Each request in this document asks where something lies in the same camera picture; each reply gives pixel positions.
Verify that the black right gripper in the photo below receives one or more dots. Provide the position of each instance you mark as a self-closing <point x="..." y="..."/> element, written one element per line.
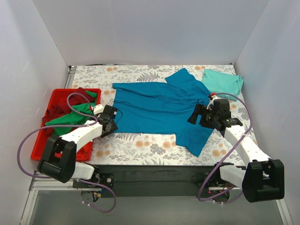
<point x="201" y="116"/>

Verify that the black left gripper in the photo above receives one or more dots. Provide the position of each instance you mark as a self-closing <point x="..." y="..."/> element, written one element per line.
<point x="110" y="127"/>

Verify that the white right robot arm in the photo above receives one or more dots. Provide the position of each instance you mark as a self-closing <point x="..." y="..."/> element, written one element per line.
<point x="263" y="179"/>

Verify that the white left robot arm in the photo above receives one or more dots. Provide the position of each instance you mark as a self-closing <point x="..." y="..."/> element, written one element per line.
<point x="58" y="160"/>

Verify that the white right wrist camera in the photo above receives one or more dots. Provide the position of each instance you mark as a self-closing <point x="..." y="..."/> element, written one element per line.
<point x="212" y="98"/>

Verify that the blue t shirt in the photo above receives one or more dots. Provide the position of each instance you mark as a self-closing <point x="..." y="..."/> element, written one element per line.
<point x="163" y="108"/>

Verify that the floral patterned table mat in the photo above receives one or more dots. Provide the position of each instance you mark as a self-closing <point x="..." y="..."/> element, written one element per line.
<point x="144" y="149"/>

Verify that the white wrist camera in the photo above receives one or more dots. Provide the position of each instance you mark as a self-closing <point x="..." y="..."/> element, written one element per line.
<point x="97" y="109"/>
<point x="212" y="98"/>

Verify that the dark red t shirt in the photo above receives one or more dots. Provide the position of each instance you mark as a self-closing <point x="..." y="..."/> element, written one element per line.
<point x="59" y="113"/>

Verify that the folded mint green t shirt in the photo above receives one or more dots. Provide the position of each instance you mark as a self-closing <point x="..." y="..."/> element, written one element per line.
<point x="220" y="82"/>

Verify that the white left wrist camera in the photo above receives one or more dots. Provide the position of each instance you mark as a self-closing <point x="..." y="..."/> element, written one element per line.
<point x="97" y="109"/>

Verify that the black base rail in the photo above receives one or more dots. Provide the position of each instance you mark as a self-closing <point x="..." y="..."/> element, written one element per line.
<point x="151" y="180"/>

